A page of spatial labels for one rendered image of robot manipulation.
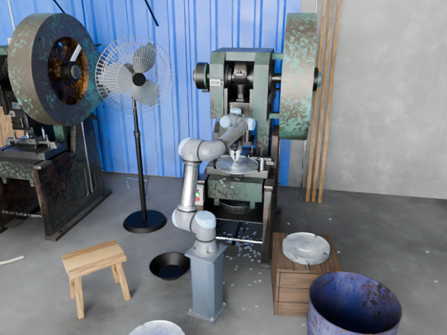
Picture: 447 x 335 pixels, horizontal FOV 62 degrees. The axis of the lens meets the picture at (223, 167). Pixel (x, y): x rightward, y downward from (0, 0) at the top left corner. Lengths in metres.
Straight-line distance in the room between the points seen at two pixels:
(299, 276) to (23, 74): 2.18
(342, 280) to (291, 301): 0.42
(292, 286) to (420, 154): 2.26
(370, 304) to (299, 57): 1.38
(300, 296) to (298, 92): 1.21
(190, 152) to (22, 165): 1.68
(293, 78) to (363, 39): 1.67
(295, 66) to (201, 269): 1.27
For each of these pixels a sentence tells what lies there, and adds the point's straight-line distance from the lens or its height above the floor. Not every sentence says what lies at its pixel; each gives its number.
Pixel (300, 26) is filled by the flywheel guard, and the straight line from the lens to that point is 2.35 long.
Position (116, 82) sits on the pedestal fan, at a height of 1.27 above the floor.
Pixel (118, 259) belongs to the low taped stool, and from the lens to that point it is 2.45.
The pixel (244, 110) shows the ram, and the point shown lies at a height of 1.12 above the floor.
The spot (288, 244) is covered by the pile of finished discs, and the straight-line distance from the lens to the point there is 2.43.
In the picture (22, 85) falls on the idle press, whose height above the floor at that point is 1.29.
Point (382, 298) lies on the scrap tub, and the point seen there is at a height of 0.41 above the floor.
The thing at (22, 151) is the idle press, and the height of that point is 0.71.
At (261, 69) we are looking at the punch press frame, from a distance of 2.49.
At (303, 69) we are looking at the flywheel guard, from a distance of 2.21.
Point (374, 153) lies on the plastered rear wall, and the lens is 4.03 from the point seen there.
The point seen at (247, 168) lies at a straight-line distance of 2.48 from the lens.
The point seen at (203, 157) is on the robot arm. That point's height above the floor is 1.01.
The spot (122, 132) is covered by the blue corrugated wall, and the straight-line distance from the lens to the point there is 4.30.
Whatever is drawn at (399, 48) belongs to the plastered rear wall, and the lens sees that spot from 3.85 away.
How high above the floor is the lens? 1.73
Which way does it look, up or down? 22 degrees down
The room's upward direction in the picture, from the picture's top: straight up
